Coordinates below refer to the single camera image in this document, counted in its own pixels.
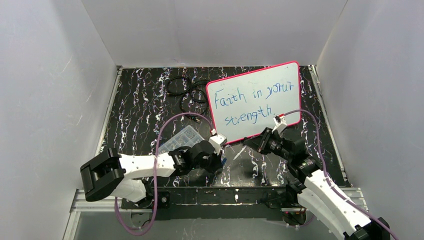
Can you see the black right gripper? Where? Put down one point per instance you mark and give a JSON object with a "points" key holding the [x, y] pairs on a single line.
{"points": [[263, 141]]}

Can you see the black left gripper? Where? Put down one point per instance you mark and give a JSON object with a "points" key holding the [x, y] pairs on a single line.
{"points": [[218, 159]]}

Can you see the blue whiteboard marker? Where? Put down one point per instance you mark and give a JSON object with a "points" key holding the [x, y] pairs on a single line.
{"points": [[240, 152]]}

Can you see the pink framed whiteboard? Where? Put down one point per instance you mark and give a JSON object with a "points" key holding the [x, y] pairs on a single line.
{"points": [[245, 104]]}

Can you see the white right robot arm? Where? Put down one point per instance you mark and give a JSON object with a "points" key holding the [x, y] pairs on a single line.
{"points": [[312, 189]]}

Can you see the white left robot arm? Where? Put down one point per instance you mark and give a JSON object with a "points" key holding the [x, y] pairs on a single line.
{"points": [[119, 175]]}

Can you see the clear plastic screw box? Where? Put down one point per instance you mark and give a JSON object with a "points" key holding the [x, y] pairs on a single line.
{"points": [[187, 137]]}

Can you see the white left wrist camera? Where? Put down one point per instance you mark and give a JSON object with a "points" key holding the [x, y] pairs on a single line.
{"points": [[217, 140]]}

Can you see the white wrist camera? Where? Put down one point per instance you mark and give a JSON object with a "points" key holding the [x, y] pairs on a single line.
{"points": [[217, 140], [280, 124]]}

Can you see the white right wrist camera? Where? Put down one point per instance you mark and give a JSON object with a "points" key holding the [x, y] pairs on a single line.
{"points": [[280, 124]]}

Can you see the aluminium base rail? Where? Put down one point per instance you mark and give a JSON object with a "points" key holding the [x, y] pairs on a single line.
{"points": [[210, 203]]}

